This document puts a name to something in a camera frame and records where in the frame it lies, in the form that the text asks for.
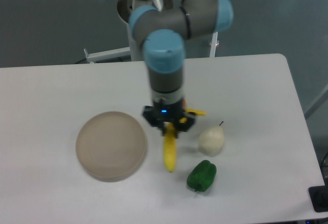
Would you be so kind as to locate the white right support bracket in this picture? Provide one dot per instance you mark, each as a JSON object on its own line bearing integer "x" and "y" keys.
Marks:
{"x": 214, "y": 44}

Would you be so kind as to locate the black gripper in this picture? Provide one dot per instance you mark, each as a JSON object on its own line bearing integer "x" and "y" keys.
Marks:
{"x": 161, "y": 113}

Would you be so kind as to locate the yellow banana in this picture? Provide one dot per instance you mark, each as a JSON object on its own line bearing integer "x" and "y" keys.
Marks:
{"x": 169, "y": 143}

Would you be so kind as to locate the white support bracket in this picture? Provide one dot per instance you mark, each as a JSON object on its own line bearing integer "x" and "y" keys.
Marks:
{"x": 106, "y": 55}
{"x": 214, "y": 44}

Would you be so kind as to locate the beige round plate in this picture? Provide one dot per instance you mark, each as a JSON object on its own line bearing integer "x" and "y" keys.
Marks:
{"x": 111, "y": 146}

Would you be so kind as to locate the black device at edge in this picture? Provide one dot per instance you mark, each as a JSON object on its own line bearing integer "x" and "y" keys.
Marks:
{"x": 318, "y": 196}

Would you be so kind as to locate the white left support bracket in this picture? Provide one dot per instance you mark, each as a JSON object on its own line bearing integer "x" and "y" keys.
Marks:
{"x": 106, "y": 55}

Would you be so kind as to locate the green bell pepper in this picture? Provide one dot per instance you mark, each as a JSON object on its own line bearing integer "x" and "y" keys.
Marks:
{"x": 202, "y": 176}

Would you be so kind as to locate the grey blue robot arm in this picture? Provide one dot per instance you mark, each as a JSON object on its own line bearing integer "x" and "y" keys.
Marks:
{"x": 160, "y": 34}

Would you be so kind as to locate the white pear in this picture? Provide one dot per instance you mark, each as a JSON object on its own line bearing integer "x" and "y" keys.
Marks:
{"x": 211, "y": 140}

